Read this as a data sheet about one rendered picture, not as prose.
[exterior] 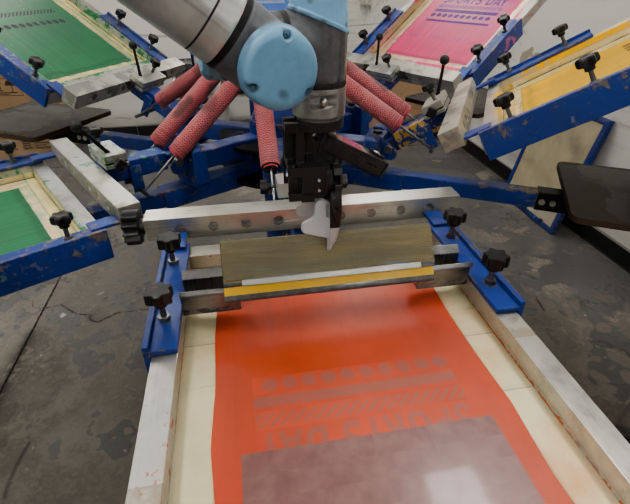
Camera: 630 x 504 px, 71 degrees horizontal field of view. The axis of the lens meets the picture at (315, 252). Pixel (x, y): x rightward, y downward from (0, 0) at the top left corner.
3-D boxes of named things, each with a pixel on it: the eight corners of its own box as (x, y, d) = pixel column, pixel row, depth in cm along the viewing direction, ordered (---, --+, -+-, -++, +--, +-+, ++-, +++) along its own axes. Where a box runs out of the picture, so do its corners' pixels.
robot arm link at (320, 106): (339, 77, 64) (353, 90, 57) (338, 109, 67) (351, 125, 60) (288, 80, 63) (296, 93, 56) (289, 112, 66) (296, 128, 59)
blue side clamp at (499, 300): (515, 333, 76) (526, 301, 72) (489, 337, 75) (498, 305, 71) (443, 243, 101) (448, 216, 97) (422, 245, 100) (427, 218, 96)
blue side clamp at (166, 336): (183, 377, 68) (176, 344, 64) (150, 382, 67) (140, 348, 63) (194, 267, 93) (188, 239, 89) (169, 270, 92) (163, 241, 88)
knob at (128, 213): (155, 249, 91) (147, 218, 87) (126, 252, 91) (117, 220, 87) (159, 231, 98) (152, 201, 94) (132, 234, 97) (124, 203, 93)
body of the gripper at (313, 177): (283, 186, 72) (280, 111, 65) (335, 182, 73) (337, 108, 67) (289, 207, 65) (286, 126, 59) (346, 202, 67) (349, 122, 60)
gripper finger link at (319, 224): (300, 252, 72) (298, 197, 69) (335, 248, 73) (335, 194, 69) (303, 259, 69) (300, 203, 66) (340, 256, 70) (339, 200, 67)
